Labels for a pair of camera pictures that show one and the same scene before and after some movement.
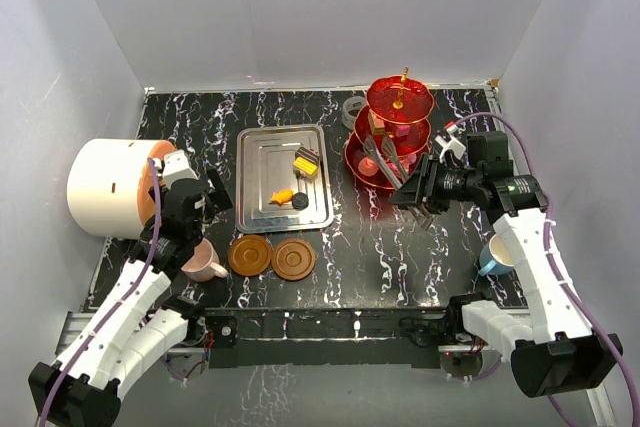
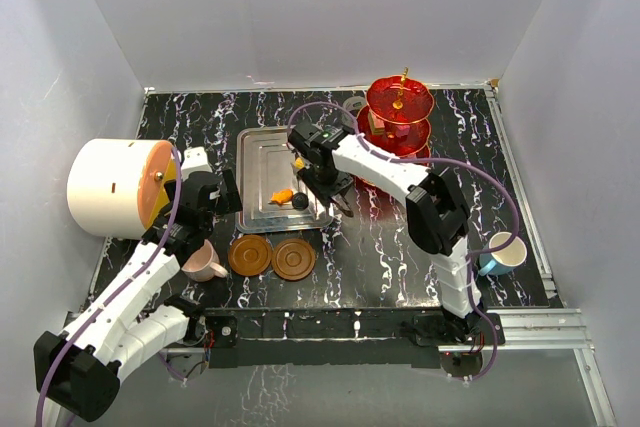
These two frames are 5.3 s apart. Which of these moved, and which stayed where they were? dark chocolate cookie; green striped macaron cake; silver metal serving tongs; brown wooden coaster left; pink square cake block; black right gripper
Moved: silver metal serving tongs; black right gripper
Stayed: brown wooden coaster left; pink square cake block; dark chocolate cookie; green striped macaron cake
